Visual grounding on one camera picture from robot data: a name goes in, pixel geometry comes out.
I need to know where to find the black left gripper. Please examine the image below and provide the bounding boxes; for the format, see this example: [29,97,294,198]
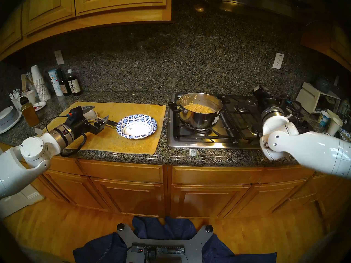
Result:
[70,105,110,139]

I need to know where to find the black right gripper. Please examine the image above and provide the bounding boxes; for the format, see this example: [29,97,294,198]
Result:
[253,85,284,112]

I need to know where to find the patterned ceramic spoon rest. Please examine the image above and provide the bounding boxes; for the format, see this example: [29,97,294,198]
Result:
[82,110,118,127]

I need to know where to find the blue patterned paper bowl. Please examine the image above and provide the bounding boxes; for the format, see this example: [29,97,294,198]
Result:
[116,114,158,140]

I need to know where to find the cooked oatmeal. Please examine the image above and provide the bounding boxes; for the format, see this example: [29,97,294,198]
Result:
[183,103,217,114]

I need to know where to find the grey ceramic bowl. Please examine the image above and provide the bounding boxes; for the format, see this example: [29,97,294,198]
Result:
[0,106,17,127]

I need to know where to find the soy sauce bottle white cap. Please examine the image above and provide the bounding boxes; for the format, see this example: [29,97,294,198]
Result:
[67,69,83,96]

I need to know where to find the dark oil bottle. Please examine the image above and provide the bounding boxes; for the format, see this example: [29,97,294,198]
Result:
[57,68,71,97]

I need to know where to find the steel gas cooktop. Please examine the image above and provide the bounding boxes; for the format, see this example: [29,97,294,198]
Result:
[167,93,316,150]

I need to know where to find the yellow cloth mat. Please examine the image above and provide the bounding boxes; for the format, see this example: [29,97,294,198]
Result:
[44,101,166,155]

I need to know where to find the white blue salt canister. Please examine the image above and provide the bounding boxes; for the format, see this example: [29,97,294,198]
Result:
[48,69,64,97]

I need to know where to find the white toaster oven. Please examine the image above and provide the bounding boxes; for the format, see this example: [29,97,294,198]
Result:
[296,82,341,114]

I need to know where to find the stack of white paper cups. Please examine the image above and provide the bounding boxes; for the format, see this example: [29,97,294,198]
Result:
[30,64,51,102]

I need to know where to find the amber bottle black cap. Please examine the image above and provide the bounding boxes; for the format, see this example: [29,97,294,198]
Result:
[19,96,40,128]

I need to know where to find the dark blue saucepan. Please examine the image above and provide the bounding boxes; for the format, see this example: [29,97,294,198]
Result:
[315,76,340,93]

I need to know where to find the stainless steel pot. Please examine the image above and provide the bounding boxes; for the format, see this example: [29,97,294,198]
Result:
[168,92,231,131]

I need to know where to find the blue printed paper cup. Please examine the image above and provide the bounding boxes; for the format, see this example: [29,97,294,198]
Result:
[318,110,331,127]

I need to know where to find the plain white paper cup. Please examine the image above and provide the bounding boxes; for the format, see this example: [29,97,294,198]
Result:
[327,117,343,136]

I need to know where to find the steel range hood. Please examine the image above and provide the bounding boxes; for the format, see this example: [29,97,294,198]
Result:
[174,0,316,19]

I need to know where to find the wooden base cabinet row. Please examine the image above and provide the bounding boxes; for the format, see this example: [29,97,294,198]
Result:
[0,143,351,233]

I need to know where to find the dark blue cloth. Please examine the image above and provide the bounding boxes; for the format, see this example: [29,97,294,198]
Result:
[73,216,277,263]

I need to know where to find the grey power strip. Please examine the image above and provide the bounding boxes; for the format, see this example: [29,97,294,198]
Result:
[131,243,185,256]

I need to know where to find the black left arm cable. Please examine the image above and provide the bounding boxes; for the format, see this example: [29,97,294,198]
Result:
[45,115,87,158]

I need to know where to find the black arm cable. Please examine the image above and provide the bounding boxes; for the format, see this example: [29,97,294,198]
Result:
[45,115,87,158]
[280,97,312,128]

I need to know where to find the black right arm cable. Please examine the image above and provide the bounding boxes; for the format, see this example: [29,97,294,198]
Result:
[280,97,312,128]

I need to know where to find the narrow wooden wall cabinet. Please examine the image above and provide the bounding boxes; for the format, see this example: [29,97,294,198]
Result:
[300,24,351,71]

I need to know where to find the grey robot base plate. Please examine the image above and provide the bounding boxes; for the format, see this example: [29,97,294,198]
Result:
[117,224,214,263]

